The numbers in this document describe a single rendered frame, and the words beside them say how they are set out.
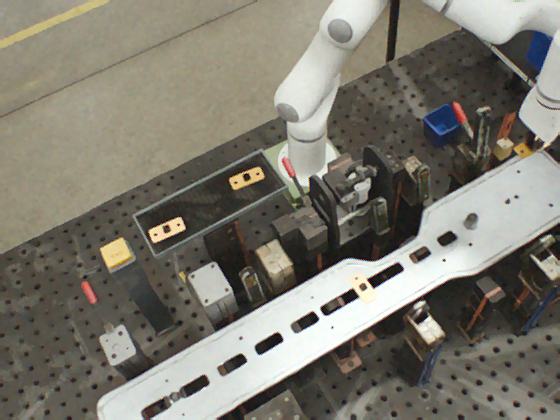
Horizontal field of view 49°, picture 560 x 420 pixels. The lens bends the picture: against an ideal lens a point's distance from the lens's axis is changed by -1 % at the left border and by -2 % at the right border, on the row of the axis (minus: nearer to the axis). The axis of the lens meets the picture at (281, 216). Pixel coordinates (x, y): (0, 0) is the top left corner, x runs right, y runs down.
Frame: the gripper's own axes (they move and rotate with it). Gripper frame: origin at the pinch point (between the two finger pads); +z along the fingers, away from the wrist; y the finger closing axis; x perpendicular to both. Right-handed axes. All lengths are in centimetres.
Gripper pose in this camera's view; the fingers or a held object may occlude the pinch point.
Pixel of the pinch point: (534, 139)
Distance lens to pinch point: 154.7
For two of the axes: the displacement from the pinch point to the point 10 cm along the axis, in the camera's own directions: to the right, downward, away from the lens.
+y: 5.0, 7.2, -4.7
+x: 8.6, -4.7, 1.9
